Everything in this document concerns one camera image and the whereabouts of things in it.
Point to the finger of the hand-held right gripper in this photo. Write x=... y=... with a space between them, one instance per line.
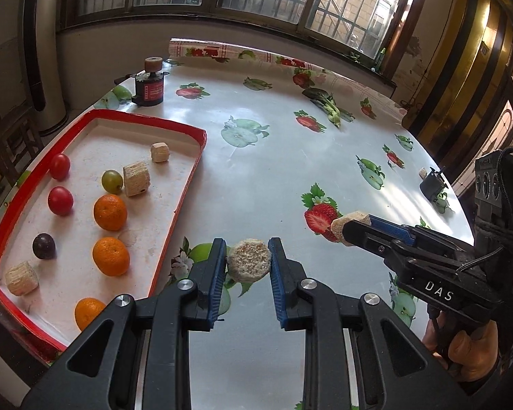
x=363 y=237
x=389 y=227

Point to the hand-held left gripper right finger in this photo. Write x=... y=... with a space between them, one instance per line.
x=278 y=277

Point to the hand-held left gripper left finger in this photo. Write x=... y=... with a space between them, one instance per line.
x=219 y=273

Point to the rough round cork piece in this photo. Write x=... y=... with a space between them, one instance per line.
x=248 y=260

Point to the red shallow tray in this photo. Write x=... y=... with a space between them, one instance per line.
x=154 y=218

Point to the large orange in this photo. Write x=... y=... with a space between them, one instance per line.
x=110 y=256

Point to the green grape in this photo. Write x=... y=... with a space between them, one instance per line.
x=112 y=180

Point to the red cherry tomato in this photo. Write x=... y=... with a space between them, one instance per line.
x=60 y=166
x=60 y=200

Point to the dark purple grape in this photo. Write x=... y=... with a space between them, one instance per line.
x=43 y=245

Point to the person's right hand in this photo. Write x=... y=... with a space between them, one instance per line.
x=474 y=346

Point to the small black box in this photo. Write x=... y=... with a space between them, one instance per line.
x=431 y=186

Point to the tiny beige cork piece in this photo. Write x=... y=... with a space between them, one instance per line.
x=422 y=173

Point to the fruit print tablecloth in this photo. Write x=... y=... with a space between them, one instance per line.
x=260 y=171

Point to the green leafy vegetable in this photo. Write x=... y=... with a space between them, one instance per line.
x=329 y=104

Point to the black cylinder device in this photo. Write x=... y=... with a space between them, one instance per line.
x=149 y=89

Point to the golden framed door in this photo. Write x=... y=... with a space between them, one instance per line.
x=487 y=51

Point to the brown cylinder cap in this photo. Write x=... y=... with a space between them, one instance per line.
x=153 y=65

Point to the dark wooden chair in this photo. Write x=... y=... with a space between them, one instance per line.
x=13 y=136

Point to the white tower air conditioner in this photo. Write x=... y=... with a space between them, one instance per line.
x=47 y=72

